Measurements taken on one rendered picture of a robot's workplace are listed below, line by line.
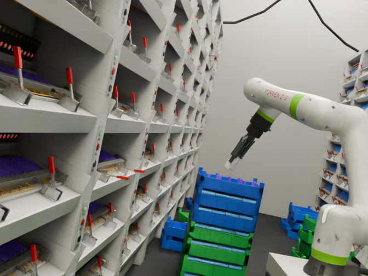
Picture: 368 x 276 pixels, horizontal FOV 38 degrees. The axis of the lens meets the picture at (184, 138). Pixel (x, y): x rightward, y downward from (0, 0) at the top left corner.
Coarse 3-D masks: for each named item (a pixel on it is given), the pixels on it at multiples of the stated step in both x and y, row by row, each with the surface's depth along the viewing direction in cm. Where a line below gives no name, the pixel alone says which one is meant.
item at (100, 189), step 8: (104, 144) 199; (112, 152) 198; (120, 152) 198; (128, 160) 198; (136, 160) 197; (128, 168) 198; (136, 168) 197; (96, 176) 137; (128, 176) 185; (96, 184) 147; (104, 184) 152; (112, 184) 162; (120, 184) 177; (128, 184) 194; (96, 192) 145; (104, 192) 156
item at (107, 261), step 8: (96, 256) 197; (104, 256) 199; (88, 264) 186; (96, 264) 197; (104, 264) 198; (112, 264) 199; (80, 272) 176; (88, 272) 186; (96, 272) 183; (104, 272) 194; (112, 272) 198
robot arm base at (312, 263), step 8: (312, 256) 181; (312, 264) 180; (320, 264) 178; (328, 264) 177; (352, 264) 182; (304, 272) 182; (312, 272) 178; (320, 272) 178; (328, 272) 176; (336, 272) 177; (344, 272) 181; (352, 272) 181; (360, 272) 187
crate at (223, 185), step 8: (200, 168) 263; (200, 176) 245; (200, 184) 245; (208, 184) 245; (216, 184) 245; (224, 184) 245; (232, 184) 245; (240, 184) 246; (248, 184) 266; (232, 192) 246; (240, 192) 246; (248, 192) 246; (256, 192) 246
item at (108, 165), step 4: (112, 160) 182; (116, 160) 186; (120, 160) 191; (124, 160) 196; (100, 164) 164; (104, 164) 167; (108, 164) 171; (112, 164) 177; (100, 168) 162; (104, 168) 168; (108, 168) 174; (112, 168) 175
